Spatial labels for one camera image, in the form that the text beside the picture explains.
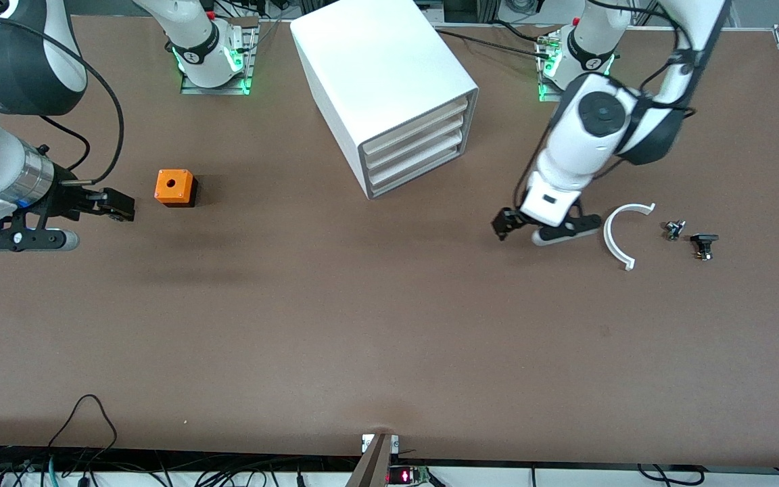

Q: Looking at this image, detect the white drawer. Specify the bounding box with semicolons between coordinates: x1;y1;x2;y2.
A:
365;115;465;175
367;130;463;187
363;99;468;161
369;145;462;197

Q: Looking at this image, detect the white drawer cabinet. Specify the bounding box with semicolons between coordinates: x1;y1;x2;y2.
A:
290;0;480;200

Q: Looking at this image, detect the orange box with hole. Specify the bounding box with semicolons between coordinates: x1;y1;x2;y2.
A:
154;169;198;208

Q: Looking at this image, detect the small black mounting part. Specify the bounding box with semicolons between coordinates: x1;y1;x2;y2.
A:
690;233;720;262

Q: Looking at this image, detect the red-lit electronic module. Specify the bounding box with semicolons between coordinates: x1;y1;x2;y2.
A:
387;465;431;485

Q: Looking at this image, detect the grey aluminium bar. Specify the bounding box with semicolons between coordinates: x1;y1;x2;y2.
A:
346;435;392;487

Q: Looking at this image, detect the white curved plastic bracket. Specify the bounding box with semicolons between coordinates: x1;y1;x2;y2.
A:
603;202;657;271

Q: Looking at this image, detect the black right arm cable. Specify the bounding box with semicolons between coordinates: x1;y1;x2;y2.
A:
0;17;124;187

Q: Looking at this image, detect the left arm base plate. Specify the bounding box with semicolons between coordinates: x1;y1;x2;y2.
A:
538;30;610;104

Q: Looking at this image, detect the black cable to base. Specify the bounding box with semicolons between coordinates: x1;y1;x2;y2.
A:
433;27;559;55

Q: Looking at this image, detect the thin black looped cable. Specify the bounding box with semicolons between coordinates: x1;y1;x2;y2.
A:
48;394;118;450

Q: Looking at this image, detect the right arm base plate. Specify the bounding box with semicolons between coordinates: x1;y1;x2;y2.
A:
180;17;258;95

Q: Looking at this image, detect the metal mounting bracket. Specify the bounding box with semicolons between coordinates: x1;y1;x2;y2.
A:
361;434;400;455

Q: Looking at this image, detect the black floor cable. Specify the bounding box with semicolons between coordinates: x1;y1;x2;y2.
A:
636;464;705;486

